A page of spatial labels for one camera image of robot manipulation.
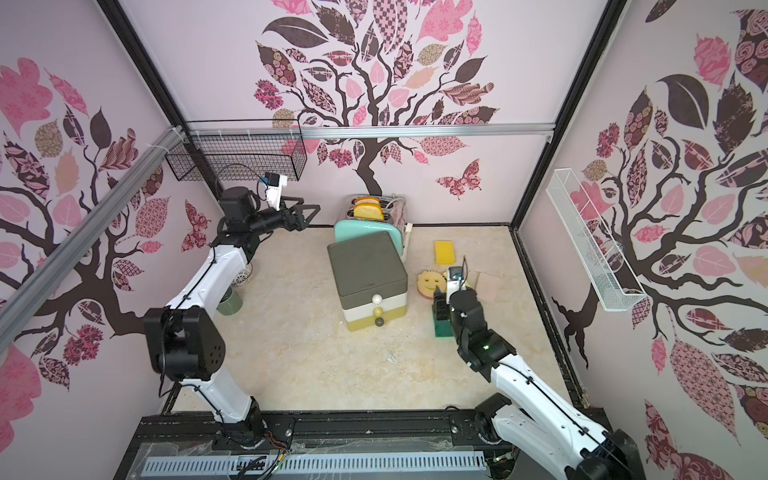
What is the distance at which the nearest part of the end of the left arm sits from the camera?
0.65 m

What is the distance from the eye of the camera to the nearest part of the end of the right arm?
21.9 inches

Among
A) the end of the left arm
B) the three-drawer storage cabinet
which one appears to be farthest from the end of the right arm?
the end of the left arm

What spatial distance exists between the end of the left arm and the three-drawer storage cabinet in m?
0.16

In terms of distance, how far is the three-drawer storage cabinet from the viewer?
0.80 metres
